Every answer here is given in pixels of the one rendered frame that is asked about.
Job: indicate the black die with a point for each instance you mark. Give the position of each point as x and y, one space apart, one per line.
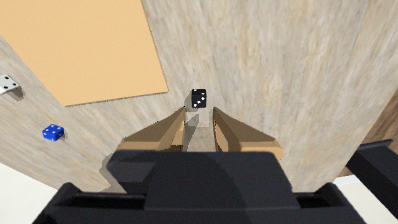
199 97

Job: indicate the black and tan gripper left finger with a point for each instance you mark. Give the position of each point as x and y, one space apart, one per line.
159 135

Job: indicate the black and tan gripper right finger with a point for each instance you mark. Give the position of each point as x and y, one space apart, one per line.
241 137

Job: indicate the white die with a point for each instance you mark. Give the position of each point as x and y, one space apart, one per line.
7 84

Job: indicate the blue die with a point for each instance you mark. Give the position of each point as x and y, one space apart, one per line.
53 132

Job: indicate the tan flat mat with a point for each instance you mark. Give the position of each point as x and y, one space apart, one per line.
85 50

